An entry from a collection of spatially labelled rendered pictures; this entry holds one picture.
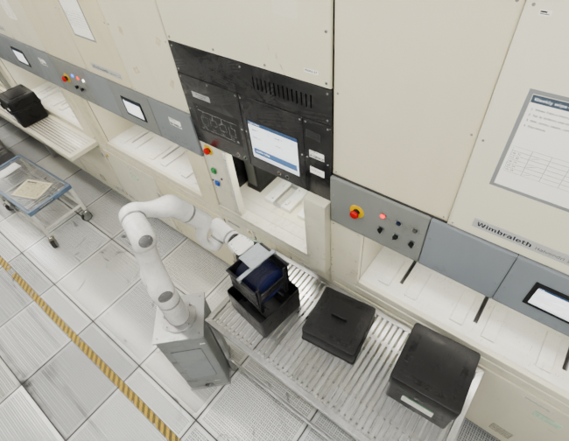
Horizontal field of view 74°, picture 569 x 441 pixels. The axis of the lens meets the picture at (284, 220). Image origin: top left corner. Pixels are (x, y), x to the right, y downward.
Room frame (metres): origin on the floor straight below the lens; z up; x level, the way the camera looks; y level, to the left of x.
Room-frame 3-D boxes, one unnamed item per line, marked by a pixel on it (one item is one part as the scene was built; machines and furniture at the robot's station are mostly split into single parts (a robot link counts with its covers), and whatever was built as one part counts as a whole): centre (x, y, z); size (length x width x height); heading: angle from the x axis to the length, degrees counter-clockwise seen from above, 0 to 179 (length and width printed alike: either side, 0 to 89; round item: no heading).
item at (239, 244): (1.15, 0.23, 1.22); 0.11 x 0.10 x 0.07; 39
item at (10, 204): (2.87, 2.34, 0.24); 0.97 x 0.52 x 0.48; 49
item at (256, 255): (1.07, 0.16, 1.08); 0.24 x 0.20 x 0.32; 129
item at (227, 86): (1.80, -0.19, 0.98); 0.95 x 0.88 x 1.95; 136
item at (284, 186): (1.78, -0.03, 0.89); 0.22 x 0.21 x 0.04; 136
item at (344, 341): (0.88, -0.21, 0.83); 0.29 x 0.29 x 0.13; 53
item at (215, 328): (0.80, -0.17, 0.38); 1.30 x 0.60 x 0.76; 46
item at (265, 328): (1.07, 0.16, 0.85); 0.28 x 0.28 x 0.17; 38
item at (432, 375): (0.55, -0.55, 0.89); 0.29 x 0.29 x 0.25; 50
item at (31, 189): (2.73, 2.23, 0.47); 0.31 x 0.23 x 0.02; 68
